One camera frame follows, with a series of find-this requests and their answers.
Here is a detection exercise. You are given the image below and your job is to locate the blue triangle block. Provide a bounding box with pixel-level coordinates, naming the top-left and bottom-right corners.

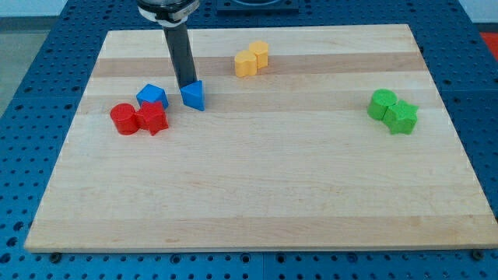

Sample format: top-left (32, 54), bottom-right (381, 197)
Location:
top-left (181, 80), bottom-right (205, 111)

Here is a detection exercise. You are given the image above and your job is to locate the robot arm flange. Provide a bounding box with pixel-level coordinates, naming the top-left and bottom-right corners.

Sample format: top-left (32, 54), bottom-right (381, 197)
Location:
top-left (136, 0), bottom-right (201, 28)

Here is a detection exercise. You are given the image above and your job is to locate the blue cube block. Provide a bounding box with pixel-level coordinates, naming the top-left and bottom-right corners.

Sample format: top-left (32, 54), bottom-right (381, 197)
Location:
top-left (136, 84), bottom-right (169, 109)

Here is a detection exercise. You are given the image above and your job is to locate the red star block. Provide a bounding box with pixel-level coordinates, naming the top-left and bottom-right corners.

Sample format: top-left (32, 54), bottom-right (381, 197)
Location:
top-left (135, 101), bottom-right (169, 135)

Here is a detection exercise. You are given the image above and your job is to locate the light wooden board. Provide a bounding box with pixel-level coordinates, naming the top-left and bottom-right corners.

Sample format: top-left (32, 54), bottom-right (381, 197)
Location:
top-left (25, 24), bottom-right (497, 253)

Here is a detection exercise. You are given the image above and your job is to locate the green cylinder block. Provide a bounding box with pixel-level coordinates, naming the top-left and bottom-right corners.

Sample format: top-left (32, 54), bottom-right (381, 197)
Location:
top-left (367, 89), bottom-right (398, 121)

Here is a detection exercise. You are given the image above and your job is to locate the yellow heart block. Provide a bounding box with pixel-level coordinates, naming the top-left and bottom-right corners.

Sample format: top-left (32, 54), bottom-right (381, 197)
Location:
top-left (234, 50), bottom-right (257, 77)

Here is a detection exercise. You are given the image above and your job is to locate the green star block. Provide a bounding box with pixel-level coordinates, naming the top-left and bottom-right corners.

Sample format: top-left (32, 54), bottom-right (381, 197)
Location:
top-left (382, 100), bottom-right (419, 135)

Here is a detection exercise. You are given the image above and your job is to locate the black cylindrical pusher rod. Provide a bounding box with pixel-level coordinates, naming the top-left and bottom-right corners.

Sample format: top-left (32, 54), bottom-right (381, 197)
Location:
top-left (163, 23), bottom-right (198, 88)

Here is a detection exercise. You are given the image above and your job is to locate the red cylinder block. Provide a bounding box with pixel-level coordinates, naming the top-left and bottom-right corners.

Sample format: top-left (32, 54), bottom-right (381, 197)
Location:
top-left (110, 103), bottom-right (139, 135)

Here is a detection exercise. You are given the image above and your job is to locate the yellow hexagon block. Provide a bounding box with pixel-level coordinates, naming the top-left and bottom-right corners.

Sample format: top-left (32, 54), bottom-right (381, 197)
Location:
top-left (249, 40), bottom-right (269, 69)

